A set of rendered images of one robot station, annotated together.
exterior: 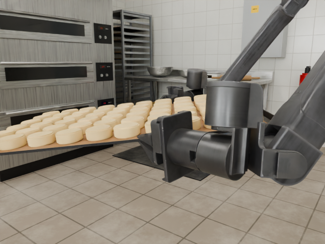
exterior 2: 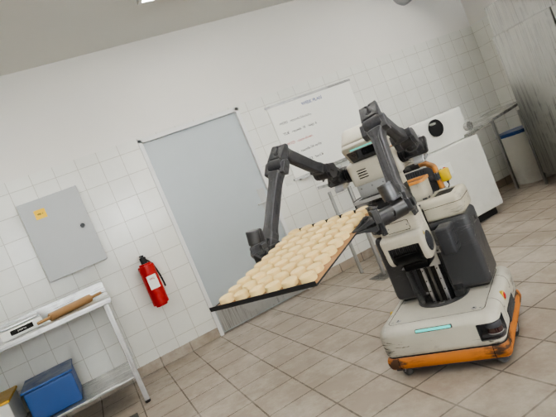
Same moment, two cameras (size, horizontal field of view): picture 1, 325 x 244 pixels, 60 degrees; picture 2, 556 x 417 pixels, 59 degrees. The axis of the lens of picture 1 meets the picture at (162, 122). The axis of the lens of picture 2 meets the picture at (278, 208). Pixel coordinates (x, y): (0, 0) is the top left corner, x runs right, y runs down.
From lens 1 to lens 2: 1.52 m
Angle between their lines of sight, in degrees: 59
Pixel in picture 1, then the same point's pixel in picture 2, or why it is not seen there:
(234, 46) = (24, 274)
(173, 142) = (382, 214)
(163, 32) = not seen: outside the picture
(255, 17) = (45, 223)
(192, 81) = (258, 237)
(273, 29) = (279, 185)
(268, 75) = (98, 288)
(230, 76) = (273, 225)
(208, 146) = (397, 205)
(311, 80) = (392, 176)
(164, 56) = not seen: outside the picture
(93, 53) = not seen: outside the picture
